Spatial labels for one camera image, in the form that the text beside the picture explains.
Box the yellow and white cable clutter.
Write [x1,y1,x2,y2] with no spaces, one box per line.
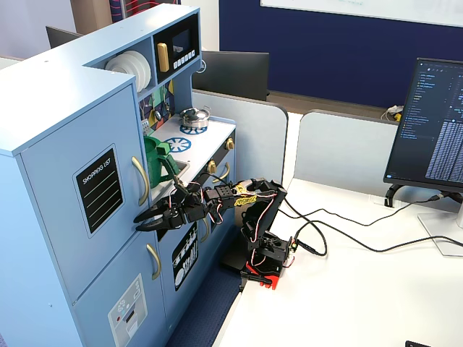
[379,104,404,123]

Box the black toy microwave door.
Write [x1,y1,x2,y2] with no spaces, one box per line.
[153,13,200,86]

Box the whiteboard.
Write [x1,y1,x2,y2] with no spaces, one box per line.
[260,0,463,28]

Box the silver toy pot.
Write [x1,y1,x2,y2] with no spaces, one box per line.
[179,106,212,129]

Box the wooden cabinet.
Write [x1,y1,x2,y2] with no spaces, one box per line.
[70,0,114,36]

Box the gold microwave handle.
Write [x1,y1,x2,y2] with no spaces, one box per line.
[156,42,170,73]

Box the silver monitor stand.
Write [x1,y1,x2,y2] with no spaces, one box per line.
[417,200,463,257]

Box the long gold cabinet door handle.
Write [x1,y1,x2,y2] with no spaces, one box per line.
[130,155,150,207]

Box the black cable with usb plug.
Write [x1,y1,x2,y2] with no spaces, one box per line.
[281,194,453,238]

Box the blue utensil print door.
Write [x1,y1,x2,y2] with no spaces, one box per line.
[156,215,213,328]

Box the blue ice dispenser door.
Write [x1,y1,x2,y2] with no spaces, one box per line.
[73,233,170,347]

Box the white toy plate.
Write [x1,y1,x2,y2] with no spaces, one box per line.
[127,49,152,91]
[119,51,148,90]
[105,53,140,82]

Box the gold oven handle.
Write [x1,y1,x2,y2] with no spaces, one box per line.
[212,162,232,184]

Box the light blue toy kitchen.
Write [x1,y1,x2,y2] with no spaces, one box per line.
[0,3,238,347]

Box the red table clamp base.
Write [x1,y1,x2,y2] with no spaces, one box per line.
[240,262,281,291]

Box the navy fabric panel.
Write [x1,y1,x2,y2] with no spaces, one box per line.
[168,270,244,347]

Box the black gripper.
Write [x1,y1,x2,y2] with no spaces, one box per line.
[133,186,210,232]

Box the black monitor seen from behind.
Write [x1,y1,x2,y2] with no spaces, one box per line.
[191,50,271,102]

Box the long black power cable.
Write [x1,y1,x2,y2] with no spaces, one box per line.
[289,207,463,258]

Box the dark monitor behind kitchen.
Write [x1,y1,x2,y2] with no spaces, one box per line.
[46,25,85,50]

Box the dark poster with red lines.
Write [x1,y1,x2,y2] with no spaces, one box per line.
[108,0,182,23]

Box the green toy faucet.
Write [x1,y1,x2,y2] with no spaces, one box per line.
[143,134,179,189]

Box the short gold door handle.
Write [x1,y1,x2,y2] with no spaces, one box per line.
[145,243,162,280]

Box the grey rounded desk divider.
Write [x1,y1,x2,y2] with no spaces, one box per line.
[293,109,401,192]
[191,88,289,198]

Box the blue shopping list cabinet door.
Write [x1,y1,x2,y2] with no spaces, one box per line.
[20,83,157,304]

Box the computer monitor showing code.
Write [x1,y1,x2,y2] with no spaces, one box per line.
[383,56,463,191]

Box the black device at desk edge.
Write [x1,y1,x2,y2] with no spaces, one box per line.
[404,340,463,347]

